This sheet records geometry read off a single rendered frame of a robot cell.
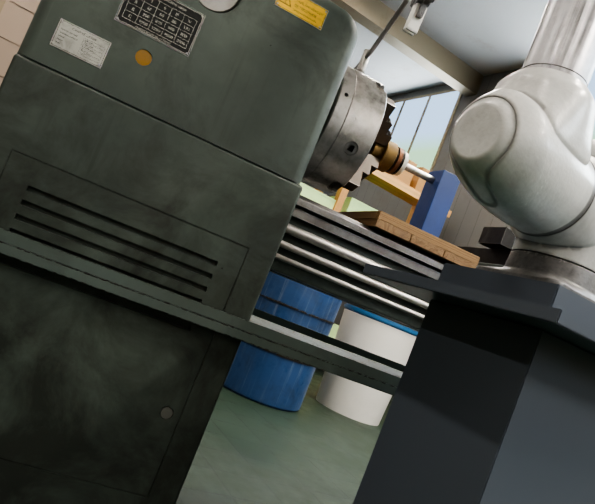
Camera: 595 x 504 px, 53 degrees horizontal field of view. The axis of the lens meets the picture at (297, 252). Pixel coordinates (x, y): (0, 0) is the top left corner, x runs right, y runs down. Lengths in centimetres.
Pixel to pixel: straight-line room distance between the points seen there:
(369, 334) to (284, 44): 307
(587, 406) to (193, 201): 78
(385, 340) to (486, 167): 334
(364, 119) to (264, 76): 30
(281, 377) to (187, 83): 243
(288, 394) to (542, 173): 277
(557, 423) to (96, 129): 94
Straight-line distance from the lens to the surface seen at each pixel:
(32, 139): 121
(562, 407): 99
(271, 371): 342
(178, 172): 120
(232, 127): 123
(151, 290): 116
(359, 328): 417
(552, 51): 99
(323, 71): 131
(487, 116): 88
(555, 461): 101
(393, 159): 159
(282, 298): 339
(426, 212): 164
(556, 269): 103
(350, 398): 420
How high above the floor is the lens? 65
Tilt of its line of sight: 4 degrees up
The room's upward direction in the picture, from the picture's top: 22 degrees clockwise
